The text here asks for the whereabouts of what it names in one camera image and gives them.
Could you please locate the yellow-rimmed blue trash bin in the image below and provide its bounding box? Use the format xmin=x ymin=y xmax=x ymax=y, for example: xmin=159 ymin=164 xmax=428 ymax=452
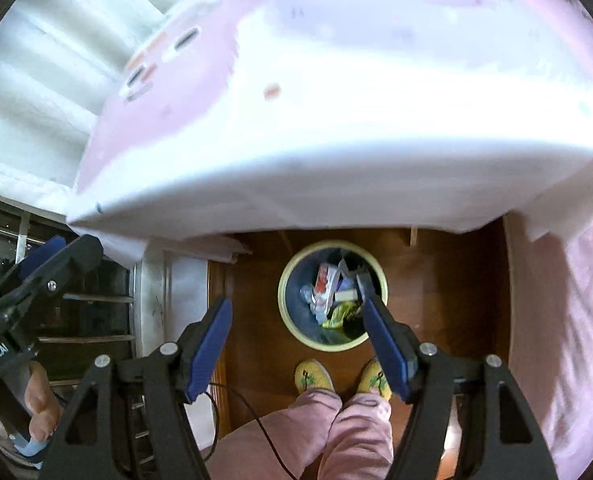
xmin=277 ymin=240 xmax=389 ymax=352

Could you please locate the person's left hand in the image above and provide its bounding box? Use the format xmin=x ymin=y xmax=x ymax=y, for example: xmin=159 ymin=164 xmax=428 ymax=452
xmin=24 ymin=361 xmax=63 ymax=442

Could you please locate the pink trousers right leg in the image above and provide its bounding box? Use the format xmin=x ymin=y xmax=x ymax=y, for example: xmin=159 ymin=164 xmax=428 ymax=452
xmin=318 ymin=392 xmax=394 ymax=479

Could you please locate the pink trousers leg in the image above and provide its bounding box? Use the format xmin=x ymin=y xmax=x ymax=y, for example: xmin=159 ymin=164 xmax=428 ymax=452
xmin=318 ymin=392 xmax=394 ymax=479
xmin=208 ymin=389 xmax=342 ymax=479

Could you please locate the right yellow slipper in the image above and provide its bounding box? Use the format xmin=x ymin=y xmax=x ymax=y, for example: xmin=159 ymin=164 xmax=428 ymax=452
xmin=356 ymin=358 xmax=392 ymax=401

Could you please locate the yellow slipper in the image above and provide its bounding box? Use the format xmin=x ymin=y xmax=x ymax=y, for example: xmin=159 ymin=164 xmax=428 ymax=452
xmin=356 ymin=358 xmax=392 ymax=401
xmin=294 ymin=359 xmax=336 ymax=394

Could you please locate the white floral curtain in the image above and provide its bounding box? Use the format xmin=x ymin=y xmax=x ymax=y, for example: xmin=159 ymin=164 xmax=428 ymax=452
xmin=0 ymin=0 xmax=180 ymax=214

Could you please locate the pink trousers left leg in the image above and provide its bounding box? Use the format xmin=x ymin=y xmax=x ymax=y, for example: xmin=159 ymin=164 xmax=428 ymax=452
xmin=208 ymin=389 xmax=342 ymax=479

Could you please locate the left yellow slipper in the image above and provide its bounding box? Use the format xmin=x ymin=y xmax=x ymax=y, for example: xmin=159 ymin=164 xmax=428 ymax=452
xmin=294 ymin=359 xmax=336 ymax=394

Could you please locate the pink bed sheet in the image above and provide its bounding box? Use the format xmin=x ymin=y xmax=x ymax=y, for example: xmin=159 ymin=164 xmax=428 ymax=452
xmin=506 ymin=0 xmax=593 ymax=476

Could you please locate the cartoon monster tablecloth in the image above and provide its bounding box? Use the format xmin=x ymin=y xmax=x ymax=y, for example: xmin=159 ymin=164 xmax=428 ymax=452
xmin=66 ymin=0 xmax=593 ymax=261

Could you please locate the black cable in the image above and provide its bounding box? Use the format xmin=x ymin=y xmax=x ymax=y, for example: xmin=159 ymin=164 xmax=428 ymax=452
xmin=203 ymin=381 xmax=298 ymax=480

